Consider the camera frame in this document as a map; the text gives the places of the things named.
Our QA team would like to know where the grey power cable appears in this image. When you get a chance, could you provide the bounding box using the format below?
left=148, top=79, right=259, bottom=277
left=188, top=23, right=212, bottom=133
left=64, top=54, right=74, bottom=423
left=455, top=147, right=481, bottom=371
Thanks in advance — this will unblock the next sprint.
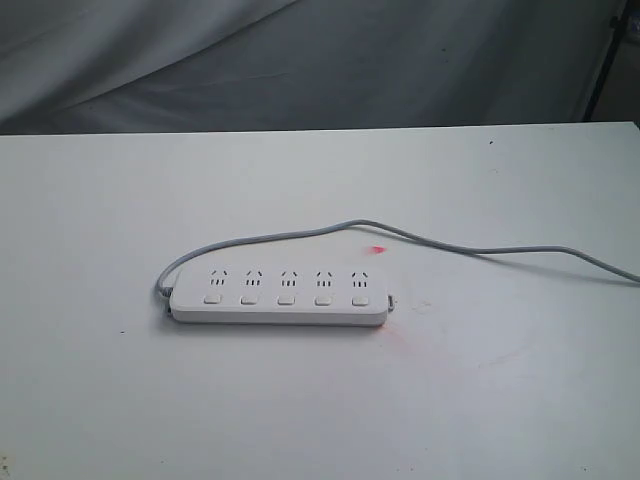
left=153, top=217, right=640, bottom=298

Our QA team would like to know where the grey backdrop cloth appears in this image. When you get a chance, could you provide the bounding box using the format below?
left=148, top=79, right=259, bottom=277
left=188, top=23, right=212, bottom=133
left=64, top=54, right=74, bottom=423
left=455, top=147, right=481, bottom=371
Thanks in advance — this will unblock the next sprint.
left=1, top=1, right=624, bottom=134

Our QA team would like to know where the black tripod stand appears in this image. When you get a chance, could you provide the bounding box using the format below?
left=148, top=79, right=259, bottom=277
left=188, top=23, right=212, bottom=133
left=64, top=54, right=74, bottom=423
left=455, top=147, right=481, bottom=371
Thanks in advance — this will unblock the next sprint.
left=582, top=0, right=633, bottom=122

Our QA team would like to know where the white five-outlet power strip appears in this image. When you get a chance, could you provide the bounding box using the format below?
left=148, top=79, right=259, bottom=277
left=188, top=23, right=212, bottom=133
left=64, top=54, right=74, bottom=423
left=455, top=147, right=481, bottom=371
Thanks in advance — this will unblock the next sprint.
left=169, top=262, right=395, bottom=327

